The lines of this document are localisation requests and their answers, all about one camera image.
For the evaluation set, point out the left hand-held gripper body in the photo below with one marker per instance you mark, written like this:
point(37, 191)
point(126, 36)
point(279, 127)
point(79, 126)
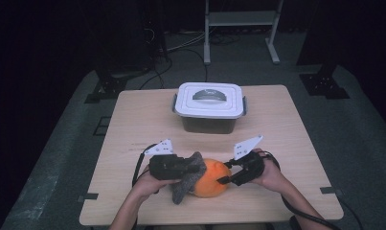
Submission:
point(165, 167)

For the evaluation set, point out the black chair armrest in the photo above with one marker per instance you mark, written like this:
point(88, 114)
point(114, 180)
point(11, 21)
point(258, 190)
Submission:
point(296, 223)

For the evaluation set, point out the white metal stand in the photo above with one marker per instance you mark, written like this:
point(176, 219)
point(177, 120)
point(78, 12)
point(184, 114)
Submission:
point(241, 18)

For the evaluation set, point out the black floor tape square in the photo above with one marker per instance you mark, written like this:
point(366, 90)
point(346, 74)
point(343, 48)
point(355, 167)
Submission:
point(102, 126)

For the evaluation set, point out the clear plastic storage box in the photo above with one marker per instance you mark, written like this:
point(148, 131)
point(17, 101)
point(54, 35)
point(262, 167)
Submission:
point(208, 125)

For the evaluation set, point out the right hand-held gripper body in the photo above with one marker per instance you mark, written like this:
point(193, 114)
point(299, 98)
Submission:
point(249, 169)

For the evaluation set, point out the black tape strip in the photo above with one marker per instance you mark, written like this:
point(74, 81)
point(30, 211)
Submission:
point(88, 196)
point(330, 190)

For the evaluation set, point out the person's right hand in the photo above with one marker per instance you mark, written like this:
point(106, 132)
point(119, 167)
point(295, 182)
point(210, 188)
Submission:
point(272, 175)

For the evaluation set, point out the grey fluffy cloth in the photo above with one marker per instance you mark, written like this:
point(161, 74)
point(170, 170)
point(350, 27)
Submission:
point(189, 182)

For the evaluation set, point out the white box lid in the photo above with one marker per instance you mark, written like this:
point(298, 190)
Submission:
point(209, 107)

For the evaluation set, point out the person's left hand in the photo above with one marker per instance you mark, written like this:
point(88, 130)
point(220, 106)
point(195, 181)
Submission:
point(149, 187)

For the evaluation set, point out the orange plush toy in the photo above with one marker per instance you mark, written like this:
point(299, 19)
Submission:
point(213, 179)

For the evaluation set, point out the black stand base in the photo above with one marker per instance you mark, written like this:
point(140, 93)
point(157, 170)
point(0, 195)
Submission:
point(109, 86)
point(323, 84)

